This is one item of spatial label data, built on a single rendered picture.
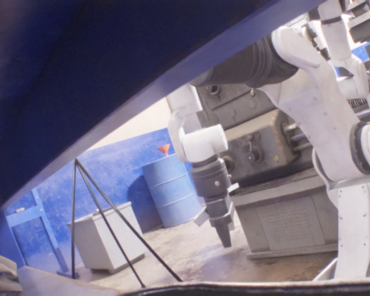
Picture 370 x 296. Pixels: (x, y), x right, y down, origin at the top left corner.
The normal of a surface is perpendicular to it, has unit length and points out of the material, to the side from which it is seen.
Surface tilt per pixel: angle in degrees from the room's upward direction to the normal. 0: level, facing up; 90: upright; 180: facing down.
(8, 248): 90
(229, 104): 90
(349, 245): 63
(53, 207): 90
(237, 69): 135
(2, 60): 180
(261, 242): 90
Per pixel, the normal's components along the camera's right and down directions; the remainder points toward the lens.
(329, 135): -0.59, 0.61
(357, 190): -0.86, -0.17
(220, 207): -0.18, 0.16
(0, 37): 0.36, 0.93
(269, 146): -0.69, 0.24
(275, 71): 0.52, 0.62
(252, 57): 0.57, 0.16
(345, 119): 0.51, -0.23
